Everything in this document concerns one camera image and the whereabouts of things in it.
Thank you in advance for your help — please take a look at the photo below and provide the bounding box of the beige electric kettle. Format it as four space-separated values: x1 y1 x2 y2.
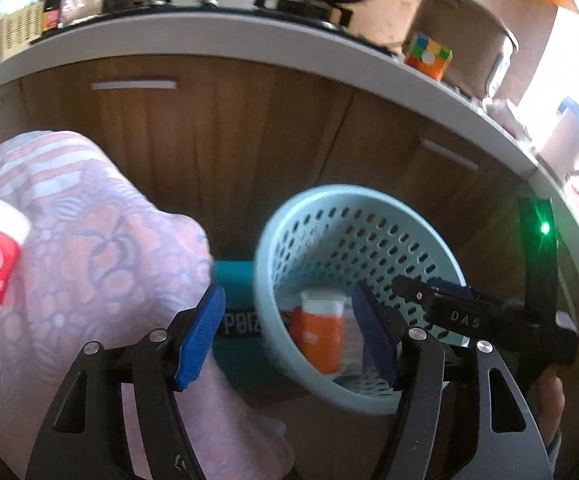
539 105 579 186

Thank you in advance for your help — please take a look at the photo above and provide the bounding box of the pink patterned tablecloth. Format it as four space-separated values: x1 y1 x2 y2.
0 130 295 480

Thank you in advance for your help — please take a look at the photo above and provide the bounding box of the black burner grate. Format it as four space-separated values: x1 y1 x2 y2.
103 0 150 12
254 0 353 28

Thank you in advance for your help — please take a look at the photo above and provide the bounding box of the teal box with black band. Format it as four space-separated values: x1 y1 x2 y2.
209 260 290 391

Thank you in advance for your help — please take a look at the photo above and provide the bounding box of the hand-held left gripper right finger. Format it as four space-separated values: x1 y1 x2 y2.
352 280 555 480

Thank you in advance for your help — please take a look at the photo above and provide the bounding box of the white crumpled cloth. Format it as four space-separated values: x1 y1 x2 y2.
482 97 530 141

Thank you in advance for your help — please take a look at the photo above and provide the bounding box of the light blue perforated basket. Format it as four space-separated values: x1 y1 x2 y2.
253 185 467 416

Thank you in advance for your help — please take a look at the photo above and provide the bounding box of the orange plastic bottle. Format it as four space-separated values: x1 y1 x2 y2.
289 289 347 376

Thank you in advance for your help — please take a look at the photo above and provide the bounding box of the wooden base cabinet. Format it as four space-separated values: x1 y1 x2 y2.
0 55 535 281

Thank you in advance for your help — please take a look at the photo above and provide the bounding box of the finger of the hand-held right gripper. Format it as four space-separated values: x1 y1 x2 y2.
392 275 470 306

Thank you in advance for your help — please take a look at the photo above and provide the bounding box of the angled silver cabinet handle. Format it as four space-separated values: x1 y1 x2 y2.
422 139 479 171

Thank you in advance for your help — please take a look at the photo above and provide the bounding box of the long silver cabinet handle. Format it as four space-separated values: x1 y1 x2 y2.
92 79 176 92

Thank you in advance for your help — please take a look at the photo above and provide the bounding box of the colourful puzzle cube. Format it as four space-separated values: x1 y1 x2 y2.
402 32 454 82

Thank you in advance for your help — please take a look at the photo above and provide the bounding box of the brown rice cooker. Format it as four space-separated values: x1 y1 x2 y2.
402 0 519 101

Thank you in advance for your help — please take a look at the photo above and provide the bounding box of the person's right forearm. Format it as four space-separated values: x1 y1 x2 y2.
537 370 565 466

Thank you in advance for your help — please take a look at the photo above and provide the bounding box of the beige slotted utensil holder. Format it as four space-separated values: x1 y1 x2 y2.
0 2 45 59

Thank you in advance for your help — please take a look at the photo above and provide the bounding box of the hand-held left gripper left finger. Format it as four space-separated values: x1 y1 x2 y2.
25 284 227 480

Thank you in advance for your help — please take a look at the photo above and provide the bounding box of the black glass gas stove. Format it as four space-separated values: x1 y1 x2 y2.
102 0 405 56

